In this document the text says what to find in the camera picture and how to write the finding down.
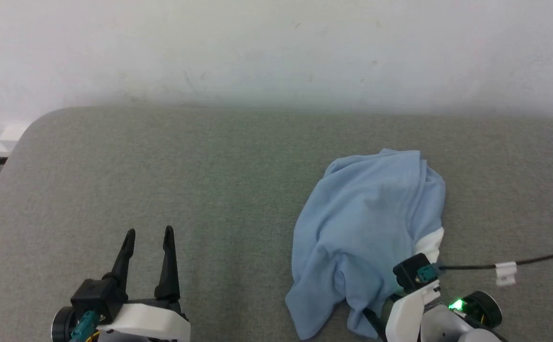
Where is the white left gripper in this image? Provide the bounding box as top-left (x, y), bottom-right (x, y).
top-left (97, 226), bottom-right (191, 342)

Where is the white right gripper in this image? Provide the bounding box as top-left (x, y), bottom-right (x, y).
top-left (362, 280), bottom-right (441, 342)

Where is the light blue white garment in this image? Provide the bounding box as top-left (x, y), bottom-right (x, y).
top-left (285, 149), bottom-right (447, 341)

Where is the grey fabric sofa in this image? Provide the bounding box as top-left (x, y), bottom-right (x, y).
top-left (0, 105), bottom-right (553, 342)

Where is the teal plug left camera cable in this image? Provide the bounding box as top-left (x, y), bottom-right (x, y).
top-left (70, 311), bottom-right (101, 342)

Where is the black right camera cable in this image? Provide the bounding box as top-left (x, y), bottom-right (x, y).
top-left (417, 252), bottom-right (553, 285)

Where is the white cable label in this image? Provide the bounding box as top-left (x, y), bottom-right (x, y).
top-left (495, 261), bottom-right (518, 287)

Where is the white wall baseboard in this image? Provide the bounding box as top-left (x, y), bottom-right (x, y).
top-left (0, 121), bottom-right (32, 158)

